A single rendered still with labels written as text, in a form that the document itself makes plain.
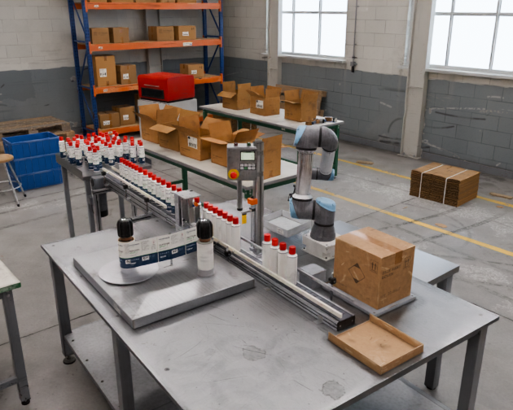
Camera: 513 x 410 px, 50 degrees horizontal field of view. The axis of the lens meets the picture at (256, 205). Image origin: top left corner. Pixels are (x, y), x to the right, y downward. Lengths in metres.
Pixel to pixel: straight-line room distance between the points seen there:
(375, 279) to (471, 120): 5.90
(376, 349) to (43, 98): 8.70
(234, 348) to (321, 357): 0.36
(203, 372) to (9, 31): 8.47
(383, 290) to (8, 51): 8.43
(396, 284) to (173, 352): 1.09
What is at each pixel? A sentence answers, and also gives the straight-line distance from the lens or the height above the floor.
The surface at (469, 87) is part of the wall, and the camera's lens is 8.29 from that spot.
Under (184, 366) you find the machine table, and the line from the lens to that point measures 2.31.
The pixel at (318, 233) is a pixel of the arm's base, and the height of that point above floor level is 0.96.
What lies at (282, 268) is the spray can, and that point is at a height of 0.96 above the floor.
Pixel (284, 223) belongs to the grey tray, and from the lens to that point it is 3.52.
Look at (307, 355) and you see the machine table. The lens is 2.35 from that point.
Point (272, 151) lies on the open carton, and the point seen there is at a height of 1.01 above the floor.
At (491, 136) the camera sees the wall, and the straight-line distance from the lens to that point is 8.20.
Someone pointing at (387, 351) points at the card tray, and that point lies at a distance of 2.42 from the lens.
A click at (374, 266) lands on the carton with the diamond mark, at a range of 2.59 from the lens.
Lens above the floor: 2.19
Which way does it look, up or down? 20 degrees down
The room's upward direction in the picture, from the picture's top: straight up
